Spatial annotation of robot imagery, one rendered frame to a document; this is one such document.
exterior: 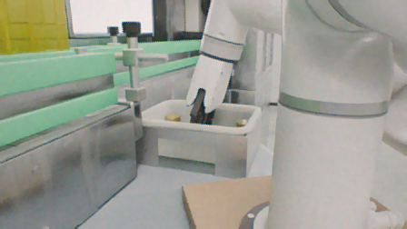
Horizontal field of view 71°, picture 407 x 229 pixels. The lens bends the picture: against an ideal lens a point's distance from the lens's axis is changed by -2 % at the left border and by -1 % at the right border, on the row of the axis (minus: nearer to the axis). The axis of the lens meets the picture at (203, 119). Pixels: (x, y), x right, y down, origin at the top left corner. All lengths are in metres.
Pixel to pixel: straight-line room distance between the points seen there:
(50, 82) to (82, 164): 0.11
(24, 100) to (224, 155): 0.31
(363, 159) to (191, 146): 0.31
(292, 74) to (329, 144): 0.07
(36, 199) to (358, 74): 0.33
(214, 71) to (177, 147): 0.15
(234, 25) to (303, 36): 0.25
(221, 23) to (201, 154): 0.22
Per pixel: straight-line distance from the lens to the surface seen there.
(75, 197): 0.41
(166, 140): 0.53
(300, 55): 0.26
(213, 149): 0.50
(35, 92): 0.37
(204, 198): 0.41
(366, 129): 0.27
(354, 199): 0.29
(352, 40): 0.27
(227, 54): 0.50
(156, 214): 0.43
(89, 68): 0.42
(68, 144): 0.38
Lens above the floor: 0.99
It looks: 17 degrees down
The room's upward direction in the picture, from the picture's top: straight up
